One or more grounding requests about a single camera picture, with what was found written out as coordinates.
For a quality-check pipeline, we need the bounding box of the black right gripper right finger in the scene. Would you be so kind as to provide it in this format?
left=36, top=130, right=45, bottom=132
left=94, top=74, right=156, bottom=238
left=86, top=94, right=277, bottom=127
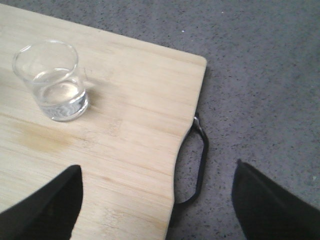
left=231, top=160, right=320, bottom=240

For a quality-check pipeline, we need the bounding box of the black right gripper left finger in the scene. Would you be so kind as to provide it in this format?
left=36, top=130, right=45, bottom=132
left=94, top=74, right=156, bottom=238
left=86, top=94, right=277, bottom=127
left=0, top=165, right=83, bottom=240

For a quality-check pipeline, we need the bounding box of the small glass beaker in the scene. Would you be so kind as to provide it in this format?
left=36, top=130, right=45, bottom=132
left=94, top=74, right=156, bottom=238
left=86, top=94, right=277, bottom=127
left=12, top=39, right=89, bottom=122

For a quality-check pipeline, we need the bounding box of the wooden cutting board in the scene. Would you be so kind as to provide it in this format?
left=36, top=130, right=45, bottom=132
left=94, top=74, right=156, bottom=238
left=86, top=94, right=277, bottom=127
left=0, top=4, right=207, bottom=240

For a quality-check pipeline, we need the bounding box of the black cutting board handle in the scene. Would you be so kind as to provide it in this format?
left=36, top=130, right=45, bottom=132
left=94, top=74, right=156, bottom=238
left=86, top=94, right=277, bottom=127
left=169, top=112, right=210, bottom=228

